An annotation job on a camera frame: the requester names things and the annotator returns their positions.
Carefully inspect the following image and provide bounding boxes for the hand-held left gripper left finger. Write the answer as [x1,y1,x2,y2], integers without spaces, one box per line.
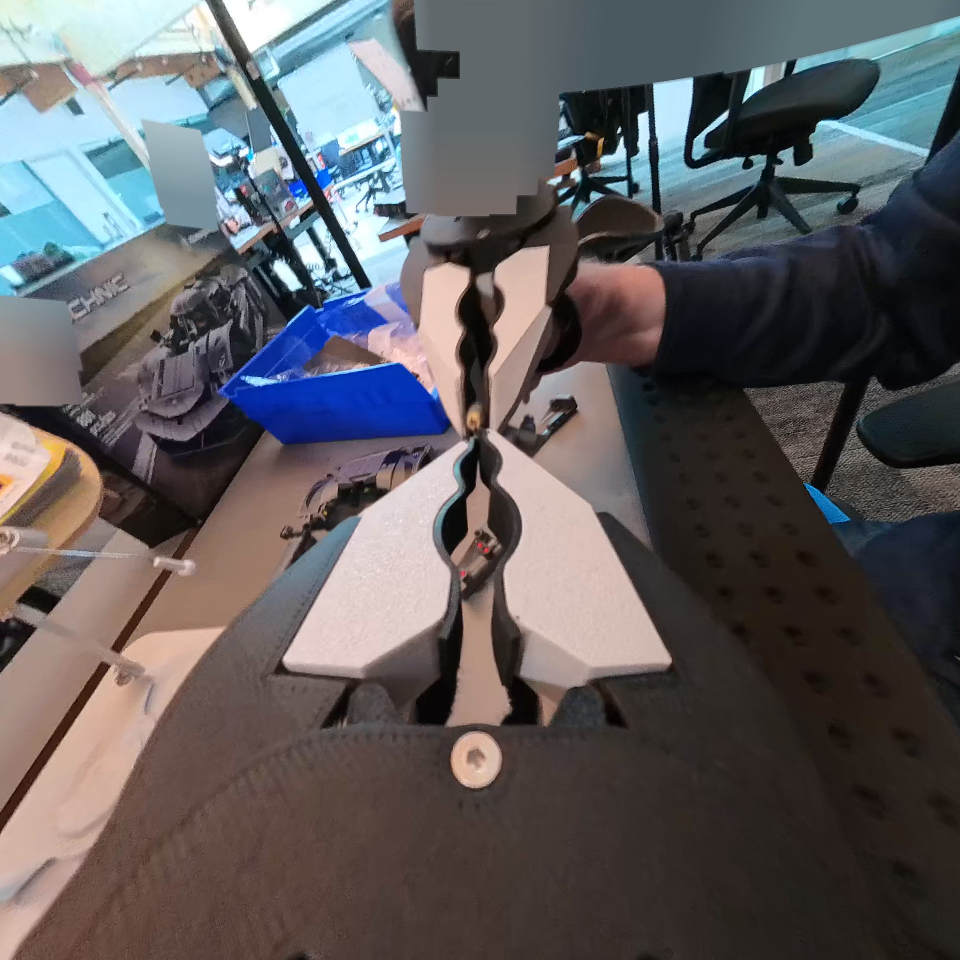
[283,439,477,714]

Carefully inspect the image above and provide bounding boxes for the small black lego assembly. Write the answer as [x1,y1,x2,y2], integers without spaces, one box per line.
[456,529,503,594]

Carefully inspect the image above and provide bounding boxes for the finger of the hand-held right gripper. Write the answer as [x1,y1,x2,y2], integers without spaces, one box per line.
[421,261,474,434]
[482,248,557,434]

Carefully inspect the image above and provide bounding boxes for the blue plastic bin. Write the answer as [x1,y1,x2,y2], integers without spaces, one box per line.
[219,289,452,446]

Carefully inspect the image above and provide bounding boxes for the green chair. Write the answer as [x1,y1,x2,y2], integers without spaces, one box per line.
[810,376,960,493]

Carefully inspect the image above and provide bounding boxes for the lego car chassis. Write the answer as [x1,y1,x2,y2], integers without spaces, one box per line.
[279,444,438,542]

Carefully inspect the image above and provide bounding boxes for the person's right hand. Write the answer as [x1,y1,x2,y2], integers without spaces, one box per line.
[562,261,668,371]

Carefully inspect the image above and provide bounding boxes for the black office chair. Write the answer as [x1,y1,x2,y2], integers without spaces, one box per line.
[683,59,883,253]

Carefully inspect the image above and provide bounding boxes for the person's right forearm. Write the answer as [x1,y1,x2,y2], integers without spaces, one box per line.
[648,142,960,392]

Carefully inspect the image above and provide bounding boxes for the brown chair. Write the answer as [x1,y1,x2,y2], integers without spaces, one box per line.
[572,196,670,261]

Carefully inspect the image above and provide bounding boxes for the lego instruction booklet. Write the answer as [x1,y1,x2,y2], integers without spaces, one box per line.
[0,413,85,527]

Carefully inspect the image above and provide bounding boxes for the white book stand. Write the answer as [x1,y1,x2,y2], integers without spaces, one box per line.
[0,434,227,939]

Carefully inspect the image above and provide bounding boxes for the dark lego set box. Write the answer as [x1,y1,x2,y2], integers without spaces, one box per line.
[0,224,291,521]

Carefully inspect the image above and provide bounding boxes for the brown cardboard piece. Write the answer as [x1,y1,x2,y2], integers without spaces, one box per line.
[319,335,392,374]

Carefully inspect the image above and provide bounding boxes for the clear plastic bag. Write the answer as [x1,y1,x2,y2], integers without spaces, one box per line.
[248,289,439,390]

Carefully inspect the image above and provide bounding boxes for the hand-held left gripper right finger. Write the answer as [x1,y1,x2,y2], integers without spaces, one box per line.
[480,430,674,710]

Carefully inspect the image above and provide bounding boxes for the black metal pole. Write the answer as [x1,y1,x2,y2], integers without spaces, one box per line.
[206,0,376,291]

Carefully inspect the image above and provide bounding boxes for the person's dark blue jacket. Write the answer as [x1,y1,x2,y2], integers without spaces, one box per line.
[831,514,960,691]

